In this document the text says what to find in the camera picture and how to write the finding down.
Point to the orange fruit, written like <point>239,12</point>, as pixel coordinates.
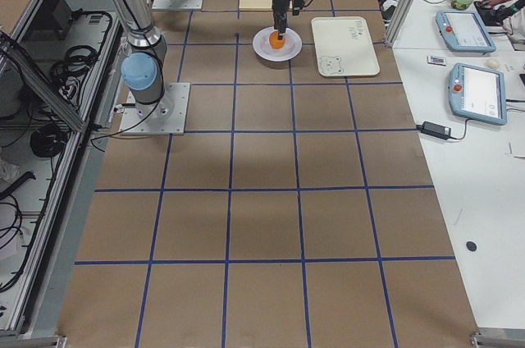
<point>274,42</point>

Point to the white round plate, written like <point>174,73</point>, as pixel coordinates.
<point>292,47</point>

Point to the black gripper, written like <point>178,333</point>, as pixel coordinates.
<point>280,6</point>

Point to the blue teach pendant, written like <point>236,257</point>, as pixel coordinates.
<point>464,31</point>
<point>477,93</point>

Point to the small white ball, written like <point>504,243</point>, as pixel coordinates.
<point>492,63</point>

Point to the small printed card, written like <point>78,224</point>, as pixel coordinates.
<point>434,60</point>

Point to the black power adapter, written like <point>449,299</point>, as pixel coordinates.
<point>434,130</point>

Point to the far blue teach pendant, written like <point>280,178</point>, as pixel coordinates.
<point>464,31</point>

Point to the cream bear tray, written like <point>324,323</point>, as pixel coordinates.
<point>344,47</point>

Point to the near blue teach pendant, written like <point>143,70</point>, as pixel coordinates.
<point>477,93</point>

